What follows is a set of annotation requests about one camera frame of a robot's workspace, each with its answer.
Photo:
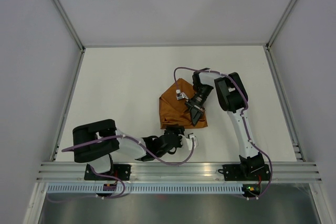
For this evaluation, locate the black mounting plate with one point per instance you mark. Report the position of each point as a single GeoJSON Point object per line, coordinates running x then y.
{"type": "Point", "coordinates": [236, 172]}
{"type": "Point", "coordinates": [121, 171]}

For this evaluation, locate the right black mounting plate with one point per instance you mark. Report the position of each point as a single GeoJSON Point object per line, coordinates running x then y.
{"type": "Point", "coordinates": [236, 172]}

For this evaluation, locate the brown cloth napkin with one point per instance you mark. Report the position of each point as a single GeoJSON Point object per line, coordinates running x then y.
{"type": "Point", "coordinates": [174, 112]}

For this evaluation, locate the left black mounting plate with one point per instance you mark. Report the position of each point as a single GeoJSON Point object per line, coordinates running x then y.
{"type": "Point", "coordinates": [121, 171]}

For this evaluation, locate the aluminium frame post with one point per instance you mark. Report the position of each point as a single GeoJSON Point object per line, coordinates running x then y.
{"type": "Point", "coordinates": [66, 20]}
{"type": "Point", "coordinates": [280, 24]}

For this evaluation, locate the left aluminium frame post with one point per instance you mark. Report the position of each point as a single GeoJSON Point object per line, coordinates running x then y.
{"type": "Point", "coordinates": [66, 20]}

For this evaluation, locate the slotted cable duct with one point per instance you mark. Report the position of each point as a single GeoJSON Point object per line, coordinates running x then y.
{"type": "Point", "coordinates": [143, 188]}

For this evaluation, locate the aluminium front rail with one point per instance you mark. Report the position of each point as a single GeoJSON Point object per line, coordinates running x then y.
{"type": "Point", "coordinates": [283, 172]}

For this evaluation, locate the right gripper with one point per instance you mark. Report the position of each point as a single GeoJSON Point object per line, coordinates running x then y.
{"type": "Point", "coordinates": [195, 115]}

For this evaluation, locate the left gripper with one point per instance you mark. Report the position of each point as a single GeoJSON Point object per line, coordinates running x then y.
{"type": "Point", "coordinates": [179, 130]}

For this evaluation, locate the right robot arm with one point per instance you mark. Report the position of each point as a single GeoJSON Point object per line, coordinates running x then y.
{"type": "Point", "coordinates": [233, 99]}

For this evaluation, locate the right aluminium frame post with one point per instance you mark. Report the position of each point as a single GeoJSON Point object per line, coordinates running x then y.
{"type": "Point", "coordinates": [280, 24]}

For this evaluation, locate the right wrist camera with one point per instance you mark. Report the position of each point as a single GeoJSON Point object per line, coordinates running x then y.
{"type": "Point", "coordinates": [181, 95]}

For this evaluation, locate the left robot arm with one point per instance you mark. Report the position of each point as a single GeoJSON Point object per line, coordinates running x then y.
{"type": "Point", "coordinates": [97, 141]}

